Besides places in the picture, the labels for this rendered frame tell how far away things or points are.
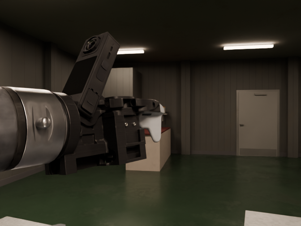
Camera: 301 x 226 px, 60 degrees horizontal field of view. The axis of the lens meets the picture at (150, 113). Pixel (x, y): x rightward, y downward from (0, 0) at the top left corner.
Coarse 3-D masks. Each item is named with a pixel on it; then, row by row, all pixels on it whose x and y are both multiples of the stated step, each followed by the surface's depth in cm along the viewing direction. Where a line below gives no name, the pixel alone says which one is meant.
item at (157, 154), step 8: (168, 128) 832; (168, 136) 828; (152, 144) 638; (160, 144) 648; (168, 144) 828; (152, 152) 638; (160, 152) 648; (168, 152) 828; (144, 160) 641; (152, 160) 638; (160, 160) 648; (128, 168) 649; (136, 168) 645; (144, 168) 641; (152, 168) 638; (160, 168) 648
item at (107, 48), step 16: (96, 48) 31; (112, 48) 32; (80, 64) 32; (96, 64) 30; (112, 64) 32; (80, 80) 30; (96, 80) 30; (80, 96) 28; (96, 96) 29; (80, 112) 28
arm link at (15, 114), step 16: (0, 96) 21; (16, 96) 22; (0, 112) 20; (16, 112) 21; (0, 128) 20; (16, 128) 21; (0, 144) 20; (16, 144) 21; (0, 160) 20; (16, 160) 22
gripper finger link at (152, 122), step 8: (160, 104) 39; (144, 112) 36; (152, 112) 37; (160, 112) 39; (144, 120) 37; (152, 120) 38; (160, 120) 40; (144, 128) 37; (152, 128) 38; (160, 128) 40; (152, 136) 38; (160, 136) 40
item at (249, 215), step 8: (248, 216) 100; (256, 216) 100; (264, 216) 100; (272, 216) 100; (280, 216) 100; (288, 216) 100; (248, 224) 93; (256, 224) 93; (264, 224) 93; (272, 224) 93; (280, 224) 93; (288, 224) 93; (296, 224) 93
